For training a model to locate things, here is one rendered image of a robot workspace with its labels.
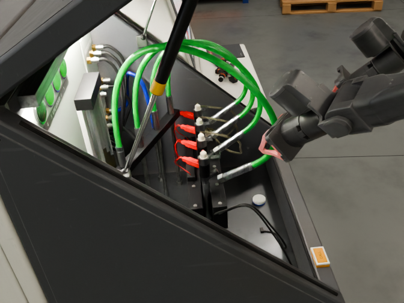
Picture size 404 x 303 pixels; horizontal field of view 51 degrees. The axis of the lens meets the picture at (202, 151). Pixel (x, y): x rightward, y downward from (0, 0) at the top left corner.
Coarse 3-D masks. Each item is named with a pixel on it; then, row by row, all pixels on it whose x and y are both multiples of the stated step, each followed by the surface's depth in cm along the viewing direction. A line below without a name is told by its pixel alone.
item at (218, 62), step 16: (144, 48) 83; (160, 48) 81; (192, 48) 80; (128, 64) 86; (224, 64) 79; (240, 80) 80; (112, 96) 92; (256, 96) 81; (112, 112) 95; (272, 112) 82; (256, 160) 90
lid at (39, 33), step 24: (48, 0) 67; (72, 0) 46; (96, 0) 46; (120, 0) 46; (24, 24) 62; (48, 24) 47; (72, 24) 47; (96, 24) 48; (0, 48) 57; (24, 48) 49; (48, 48) 49; (0, 72) 50; (24, 72) 50; (0, 96) 52
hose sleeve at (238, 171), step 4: (244, 164) 92; (248, 164) 91; (236, 168) 93; (240, 168) 92; (244, 168) 92; (248, 168) 91; (252, 168) 91; (228, 172) 94; (232, 172) 93; (236, 172) 93; (240, 172) 92; (244, 172) 92; (224, 176) 95; (228, 176) 94; (232, 176) 94
